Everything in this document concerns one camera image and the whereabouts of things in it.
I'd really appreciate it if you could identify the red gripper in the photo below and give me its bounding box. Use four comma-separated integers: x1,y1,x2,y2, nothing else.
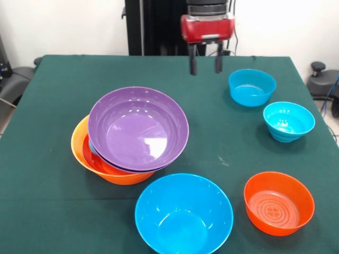
180,13,236,77

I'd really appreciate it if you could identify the blue bowl with ring pattern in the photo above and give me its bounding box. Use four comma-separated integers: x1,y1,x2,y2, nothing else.
228,68,277,107

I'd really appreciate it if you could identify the purple bowl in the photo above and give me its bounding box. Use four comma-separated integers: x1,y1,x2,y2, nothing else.
91,148,166,175
87,86,190,172

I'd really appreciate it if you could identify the large orange bowl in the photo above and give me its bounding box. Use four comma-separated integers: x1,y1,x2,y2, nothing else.
70,115,157,186

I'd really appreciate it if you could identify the orange bowl with ring pattern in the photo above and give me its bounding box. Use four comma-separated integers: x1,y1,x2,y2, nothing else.
243,171,315,237

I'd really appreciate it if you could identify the large blue bowl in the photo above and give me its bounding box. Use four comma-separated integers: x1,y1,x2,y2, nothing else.
134,173,234,254

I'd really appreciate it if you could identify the cyan ribbed bowl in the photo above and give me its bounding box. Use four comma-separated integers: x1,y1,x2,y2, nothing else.
263,101,316,143

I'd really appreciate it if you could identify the dark green tablecloth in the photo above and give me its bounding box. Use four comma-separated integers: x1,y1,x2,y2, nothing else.
0,54,339,254

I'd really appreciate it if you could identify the black wall cable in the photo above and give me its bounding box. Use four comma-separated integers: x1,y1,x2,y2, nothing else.
208,0,239,57

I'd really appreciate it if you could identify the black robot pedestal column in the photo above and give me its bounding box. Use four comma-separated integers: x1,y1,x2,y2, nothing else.
122,0,214,56

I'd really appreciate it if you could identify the dark grey pedestal foot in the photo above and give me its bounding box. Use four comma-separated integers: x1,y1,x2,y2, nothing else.
0,57,43,106
306,61,339,98

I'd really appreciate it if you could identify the blue cable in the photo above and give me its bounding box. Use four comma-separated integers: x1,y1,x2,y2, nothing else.
320,76,339,117

